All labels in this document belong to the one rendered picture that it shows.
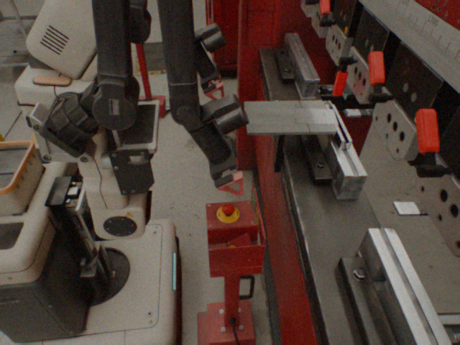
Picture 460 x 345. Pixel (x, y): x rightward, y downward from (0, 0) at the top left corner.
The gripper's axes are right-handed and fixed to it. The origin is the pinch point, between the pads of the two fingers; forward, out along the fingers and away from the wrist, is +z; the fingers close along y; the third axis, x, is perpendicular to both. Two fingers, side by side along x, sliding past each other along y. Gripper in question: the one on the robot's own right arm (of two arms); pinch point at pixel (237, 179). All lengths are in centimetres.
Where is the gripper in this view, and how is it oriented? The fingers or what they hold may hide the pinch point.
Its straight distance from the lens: 81.8
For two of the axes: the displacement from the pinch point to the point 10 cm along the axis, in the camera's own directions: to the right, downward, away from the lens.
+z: 4.5, 6.2, 6.5
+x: -8.9, 4.0, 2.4
